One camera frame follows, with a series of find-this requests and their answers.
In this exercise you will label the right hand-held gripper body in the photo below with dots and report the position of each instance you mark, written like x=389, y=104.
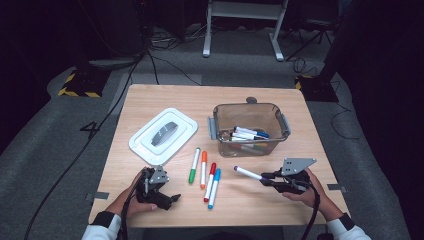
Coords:
x=295, y=166

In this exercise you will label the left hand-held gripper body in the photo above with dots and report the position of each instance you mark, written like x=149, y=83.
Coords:
x=159, y=175

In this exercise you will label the purple marker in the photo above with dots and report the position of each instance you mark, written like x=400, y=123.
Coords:
x=248, y=173

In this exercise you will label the light green marker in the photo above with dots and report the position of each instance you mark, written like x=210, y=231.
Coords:
x=192, y=175

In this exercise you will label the black marker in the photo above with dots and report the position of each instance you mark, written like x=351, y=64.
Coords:
x=243, y=135

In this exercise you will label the orange marker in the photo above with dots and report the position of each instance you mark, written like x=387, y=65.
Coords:
x=204, y=156

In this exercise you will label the red marker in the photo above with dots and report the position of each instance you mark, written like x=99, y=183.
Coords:
x=212, y=166

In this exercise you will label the light blue marker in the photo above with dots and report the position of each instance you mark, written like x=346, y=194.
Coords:
x=217, y=173

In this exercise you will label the clear plastic storage box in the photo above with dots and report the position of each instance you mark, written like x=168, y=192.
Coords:
x=248, y=115

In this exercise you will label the person's right hand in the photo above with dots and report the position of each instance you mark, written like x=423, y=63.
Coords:
x=305, y=199

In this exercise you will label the person's left hand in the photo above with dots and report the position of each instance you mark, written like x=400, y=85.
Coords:
x=115, y=207

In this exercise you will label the grey tape piece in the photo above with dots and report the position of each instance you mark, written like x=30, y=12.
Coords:
x=100, y=195
x=336, y=187

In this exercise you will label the grey round table grommet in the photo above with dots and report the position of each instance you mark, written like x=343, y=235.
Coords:
x=251, y=99

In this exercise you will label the black hazard-striped stand base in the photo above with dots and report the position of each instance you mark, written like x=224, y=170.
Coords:
x=86, y=83
x=316, y=90

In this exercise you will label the grey flat stand foot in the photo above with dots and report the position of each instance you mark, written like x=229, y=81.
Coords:
x=113, y=63

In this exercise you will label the black tripod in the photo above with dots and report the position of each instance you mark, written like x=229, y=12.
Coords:
x=320, y=29

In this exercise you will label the white metal stand frame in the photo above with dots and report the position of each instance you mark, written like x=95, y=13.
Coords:
x=245, y=10

